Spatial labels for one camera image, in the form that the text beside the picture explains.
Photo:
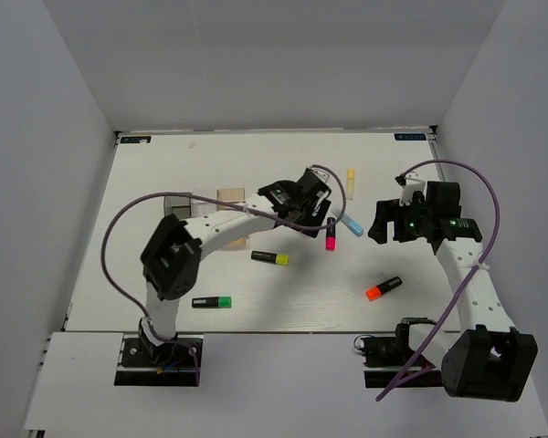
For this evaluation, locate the right blue table label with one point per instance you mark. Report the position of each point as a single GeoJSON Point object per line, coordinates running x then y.
{"type": "Point", "coordinates": [410, 136]}

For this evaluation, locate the yellow black highlighter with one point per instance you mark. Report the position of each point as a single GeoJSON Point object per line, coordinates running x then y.
{"type": "Point", "coordinates": [270, 258]}

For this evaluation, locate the left blue table label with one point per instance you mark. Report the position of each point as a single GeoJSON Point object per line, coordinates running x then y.
{"type": "Point", "coordinates": [135, 139]}

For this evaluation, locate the blue table label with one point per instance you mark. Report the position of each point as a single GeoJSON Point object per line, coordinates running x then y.
{"type": "Point", "coordinates": [410, 136]}
{"type": "Point", "coordinates": [135, 139]}

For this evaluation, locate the pastel yellow highlighter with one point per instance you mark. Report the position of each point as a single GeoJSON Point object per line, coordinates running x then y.
{"type": "Point", "coordinates": [350, 183]}

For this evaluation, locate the pink black highlighter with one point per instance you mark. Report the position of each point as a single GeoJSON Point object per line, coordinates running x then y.
{"type": "Point", "coordinates": [330, 237]}

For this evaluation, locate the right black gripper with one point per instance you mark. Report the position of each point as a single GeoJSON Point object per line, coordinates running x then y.
{"type": "Point", "coordinates": [392, 210]}

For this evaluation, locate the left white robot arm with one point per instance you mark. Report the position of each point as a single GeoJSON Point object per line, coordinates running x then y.
{"type": "Point", "coordinates": [173, 255]}

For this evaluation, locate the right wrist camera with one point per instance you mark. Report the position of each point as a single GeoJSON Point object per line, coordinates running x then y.
{"type": "Point", "coordinates": [411, 182]}

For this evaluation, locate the green black highlighter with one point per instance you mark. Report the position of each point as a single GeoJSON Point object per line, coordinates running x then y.
{"type": "Point", "coordinates": [212, 302]}

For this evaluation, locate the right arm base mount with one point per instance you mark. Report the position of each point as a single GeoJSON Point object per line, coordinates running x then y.
{"type": "Point", "coordinates": [397, 360]}

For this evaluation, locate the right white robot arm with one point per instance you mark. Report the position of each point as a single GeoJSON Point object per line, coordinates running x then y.
{"type": "Point", "coordinates": [490, 359]}

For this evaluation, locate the grey transparent container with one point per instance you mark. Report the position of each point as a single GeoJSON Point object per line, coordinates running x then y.
{"type": "Point", "coordinates": [179, 206]}

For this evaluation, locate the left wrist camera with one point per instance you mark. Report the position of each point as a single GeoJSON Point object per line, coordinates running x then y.
{"type": "Point", "coordinates": [320, 173]}

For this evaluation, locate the orange transparent container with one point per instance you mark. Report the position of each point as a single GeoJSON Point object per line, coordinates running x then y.
{"type": "Point", "coordinates": [233, 195]}

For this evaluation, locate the clear transparent container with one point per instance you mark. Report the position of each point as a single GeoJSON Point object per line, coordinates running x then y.
{"type": "Point", "coordinates": [200, 208]}

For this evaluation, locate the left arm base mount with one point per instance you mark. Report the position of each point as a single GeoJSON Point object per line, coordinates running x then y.
{"type": "Point", "coordinates": [172, 367]}

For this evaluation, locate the pastel blue highlighter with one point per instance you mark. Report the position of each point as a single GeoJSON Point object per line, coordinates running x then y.
{"type": "Point", "coordinates": [350, 223]}

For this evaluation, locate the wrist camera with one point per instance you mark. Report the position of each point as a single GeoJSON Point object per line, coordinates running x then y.
{"type": "Point", "coordinates": [320, 173]}
{"type": "Point", "coordinates": [411, 182]}

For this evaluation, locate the orange black highlighter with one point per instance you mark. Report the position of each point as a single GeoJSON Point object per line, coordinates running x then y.
{"type": "Point", "coordinates": [377, 291]}

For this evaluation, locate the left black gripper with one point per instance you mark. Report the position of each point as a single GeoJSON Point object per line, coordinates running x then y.
{"type": "Point", "coordinates": [310, 221]}

